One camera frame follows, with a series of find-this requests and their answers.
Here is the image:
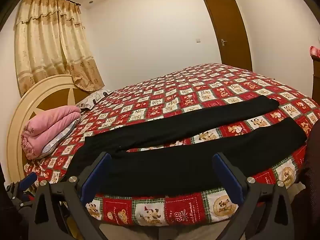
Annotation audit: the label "pink folded blanket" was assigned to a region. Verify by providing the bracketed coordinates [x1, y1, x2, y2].
[21, 105, 82, 160]

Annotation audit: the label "red printed patchwork bedspread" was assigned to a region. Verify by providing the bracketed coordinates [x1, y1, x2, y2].
[24, 63, 320, 227]

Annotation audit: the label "brown wooden door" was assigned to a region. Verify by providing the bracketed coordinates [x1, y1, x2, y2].
[202, 0, 253, 72]

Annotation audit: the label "white patterned pillow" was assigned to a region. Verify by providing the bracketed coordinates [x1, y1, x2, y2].
[75, 89, 113, 110]

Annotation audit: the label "cream and brown headboard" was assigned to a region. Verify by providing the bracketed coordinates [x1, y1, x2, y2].
[7, 74, 92, 183]

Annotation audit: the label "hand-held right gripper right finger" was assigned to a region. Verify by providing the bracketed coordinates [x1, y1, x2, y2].
[212, 152, 294, 240]

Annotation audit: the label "wooden dresser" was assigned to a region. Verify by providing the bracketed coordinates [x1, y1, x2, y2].
[311, 56, 320, 100]

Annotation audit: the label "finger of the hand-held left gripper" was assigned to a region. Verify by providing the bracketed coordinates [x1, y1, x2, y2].
[18, 171, 38, 193]

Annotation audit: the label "black pants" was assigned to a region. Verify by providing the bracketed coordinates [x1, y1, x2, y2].
[65, 95, 307, 197]

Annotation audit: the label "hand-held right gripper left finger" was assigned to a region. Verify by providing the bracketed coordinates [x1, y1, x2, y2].
[29, 151, 113, 240]

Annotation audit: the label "beige floral curtain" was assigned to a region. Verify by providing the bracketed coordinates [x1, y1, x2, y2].
[14, 0, 105, 98]

